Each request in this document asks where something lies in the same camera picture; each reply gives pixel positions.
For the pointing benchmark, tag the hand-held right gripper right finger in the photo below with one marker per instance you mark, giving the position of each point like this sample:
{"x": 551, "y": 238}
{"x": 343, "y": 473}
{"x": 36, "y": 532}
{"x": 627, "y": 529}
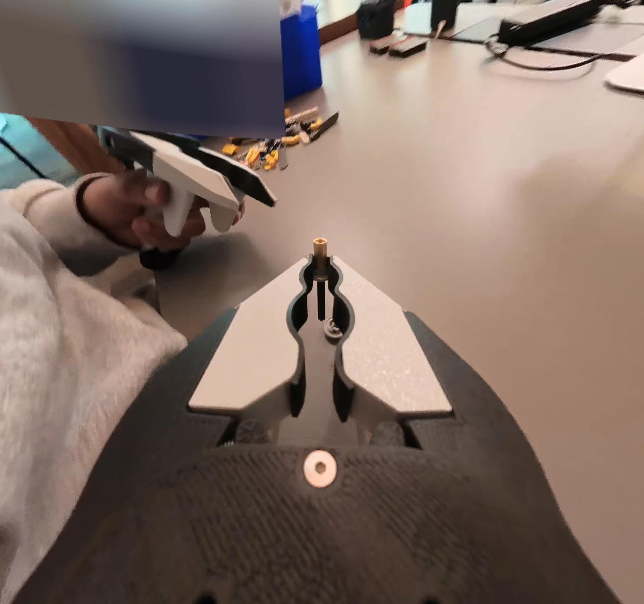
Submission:
{"x": 392, "y": 362}

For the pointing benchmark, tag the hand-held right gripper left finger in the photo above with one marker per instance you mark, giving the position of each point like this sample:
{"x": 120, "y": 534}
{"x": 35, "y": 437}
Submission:
{"x": 241, "y": 362}

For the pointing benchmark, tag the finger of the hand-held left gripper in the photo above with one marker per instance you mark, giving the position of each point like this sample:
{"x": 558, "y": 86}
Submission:
{"x": 246, "y": 181}
{"x": 191, "y": 174}

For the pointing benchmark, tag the person's left forearm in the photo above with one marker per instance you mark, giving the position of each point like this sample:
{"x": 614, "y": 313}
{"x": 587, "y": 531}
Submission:
{"x": 45, "y": 221}

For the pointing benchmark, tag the partly built lego model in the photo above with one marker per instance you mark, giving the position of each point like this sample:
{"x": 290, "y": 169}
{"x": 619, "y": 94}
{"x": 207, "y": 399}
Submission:
{"x": 251, "y": 156}

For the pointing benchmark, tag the small heap of lego pieces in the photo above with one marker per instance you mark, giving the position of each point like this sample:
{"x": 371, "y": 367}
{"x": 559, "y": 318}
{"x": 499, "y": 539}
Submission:
{"x": 302, "y": 131}

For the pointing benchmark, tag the person's left hand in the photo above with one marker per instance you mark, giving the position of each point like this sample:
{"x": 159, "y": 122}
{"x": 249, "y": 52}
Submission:
{"x": 115, "y": 201}

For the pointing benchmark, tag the blue plastic bin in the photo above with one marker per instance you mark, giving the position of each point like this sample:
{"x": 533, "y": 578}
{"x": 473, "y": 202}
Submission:
{"x": 302, "y": 50}

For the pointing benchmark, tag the grey zipped sweatshirt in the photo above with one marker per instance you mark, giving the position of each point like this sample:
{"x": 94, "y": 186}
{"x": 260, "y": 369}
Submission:
{"x": 60, "y": 387}

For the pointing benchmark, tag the wooden-edged neighbouring table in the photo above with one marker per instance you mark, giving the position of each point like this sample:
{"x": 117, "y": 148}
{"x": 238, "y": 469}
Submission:
{"x": 337, "y": 15}

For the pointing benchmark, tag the black charger block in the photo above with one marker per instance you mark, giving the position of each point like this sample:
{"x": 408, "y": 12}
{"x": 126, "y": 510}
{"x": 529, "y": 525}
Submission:
{"x": 375, "y": 15}

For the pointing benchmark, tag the black battery charger stand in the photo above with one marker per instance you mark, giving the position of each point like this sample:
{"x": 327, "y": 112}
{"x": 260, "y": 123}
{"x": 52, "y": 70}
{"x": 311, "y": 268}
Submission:
{"x": 445, "y": 8}

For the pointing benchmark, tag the silver laptop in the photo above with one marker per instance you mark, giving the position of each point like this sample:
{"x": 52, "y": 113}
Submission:
{"x": 473, "y": 30}

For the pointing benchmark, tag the black power brick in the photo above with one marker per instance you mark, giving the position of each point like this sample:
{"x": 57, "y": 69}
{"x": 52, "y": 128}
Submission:
{"x": 548, "y": 18}

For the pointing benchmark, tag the white computer mouse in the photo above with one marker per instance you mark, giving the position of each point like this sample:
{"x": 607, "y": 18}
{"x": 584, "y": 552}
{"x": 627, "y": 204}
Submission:
{"x": 626, "y": 78}

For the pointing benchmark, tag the black camera battery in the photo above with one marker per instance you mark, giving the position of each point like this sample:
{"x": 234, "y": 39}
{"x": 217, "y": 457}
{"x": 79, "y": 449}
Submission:
{"x": 407, "y": 48}
{"x": 385, "y": 45}

